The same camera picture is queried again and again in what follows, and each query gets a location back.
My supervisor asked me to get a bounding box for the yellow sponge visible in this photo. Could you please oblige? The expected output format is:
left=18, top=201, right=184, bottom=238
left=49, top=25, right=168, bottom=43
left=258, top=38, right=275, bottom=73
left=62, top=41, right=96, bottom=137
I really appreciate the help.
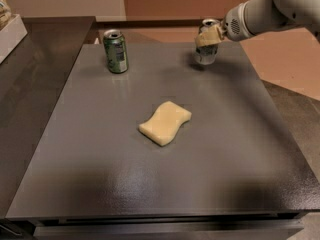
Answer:
left=138, top=101, right=192, bottom=146

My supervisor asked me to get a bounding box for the green soda can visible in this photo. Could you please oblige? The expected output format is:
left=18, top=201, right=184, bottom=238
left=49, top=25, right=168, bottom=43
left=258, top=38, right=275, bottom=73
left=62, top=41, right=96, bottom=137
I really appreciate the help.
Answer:
left=103, top=29, right=129, bottom=74

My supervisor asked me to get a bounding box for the dark side counter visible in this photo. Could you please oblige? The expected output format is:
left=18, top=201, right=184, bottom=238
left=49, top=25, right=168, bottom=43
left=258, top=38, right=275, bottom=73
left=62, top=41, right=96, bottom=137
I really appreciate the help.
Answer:
left=0, top=16, right=95, bottom=219

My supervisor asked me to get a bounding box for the white box on counter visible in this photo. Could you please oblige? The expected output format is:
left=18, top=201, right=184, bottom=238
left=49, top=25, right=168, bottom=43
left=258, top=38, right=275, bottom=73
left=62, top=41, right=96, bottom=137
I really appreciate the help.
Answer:
left=0, top=14, right=27, bottom=64

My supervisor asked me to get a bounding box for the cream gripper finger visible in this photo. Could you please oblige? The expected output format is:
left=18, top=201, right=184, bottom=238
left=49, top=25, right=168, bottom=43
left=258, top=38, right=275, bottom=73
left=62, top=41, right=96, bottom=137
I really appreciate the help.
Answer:
left=195, top=32, right=217, bottom=47

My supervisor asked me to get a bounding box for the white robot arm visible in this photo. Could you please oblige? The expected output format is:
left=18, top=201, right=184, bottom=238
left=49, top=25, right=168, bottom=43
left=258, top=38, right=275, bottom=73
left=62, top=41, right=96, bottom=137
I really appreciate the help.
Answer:
left=195, top=0, right=320, bottom=47

